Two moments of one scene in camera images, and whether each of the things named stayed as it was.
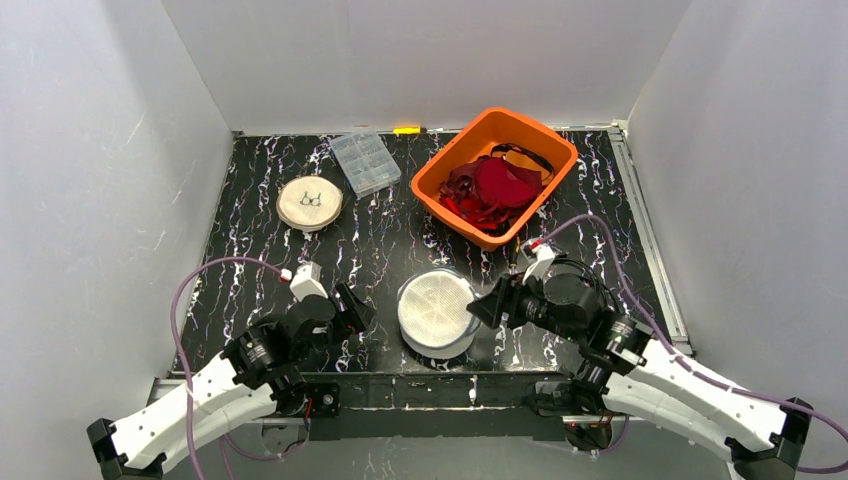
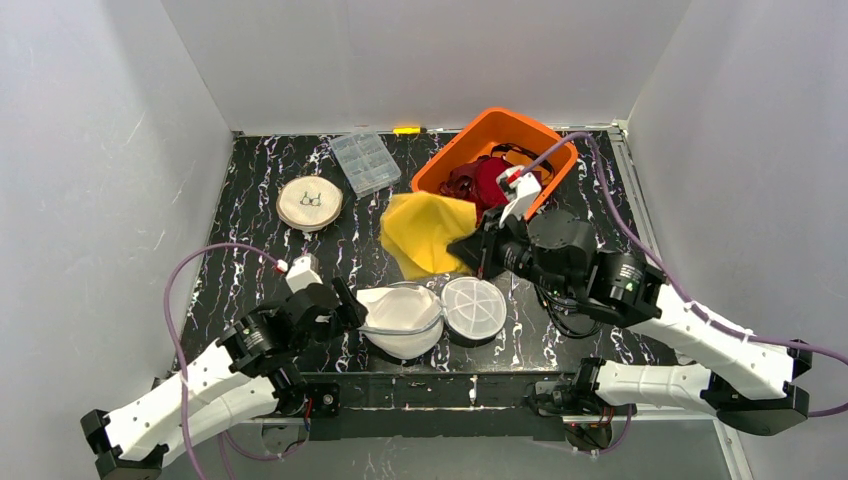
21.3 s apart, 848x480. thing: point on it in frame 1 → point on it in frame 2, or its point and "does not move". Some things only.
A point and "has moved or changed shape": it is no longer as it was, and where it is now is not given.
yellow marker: x=409 y=130 does not move
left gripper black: x=346 y=311 does not move
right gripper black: x=506 y=302 → x=488 y=246
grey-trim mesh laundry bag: x=433 y=317 has moved or changed shape
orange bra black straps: x=525 y=159 does not move
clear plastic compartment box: x=366 y=160 does not move
